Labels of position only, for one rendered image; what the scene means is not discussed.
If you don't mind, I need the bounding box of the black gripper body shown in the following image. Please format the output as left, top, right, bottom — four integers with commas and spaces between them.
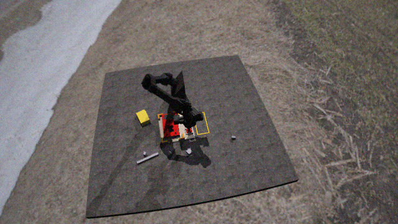
173, 111, 203, 125

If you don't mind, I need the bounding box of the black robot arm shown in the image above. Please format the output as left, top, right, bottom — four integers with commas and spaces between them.
141, 73, 201, 128

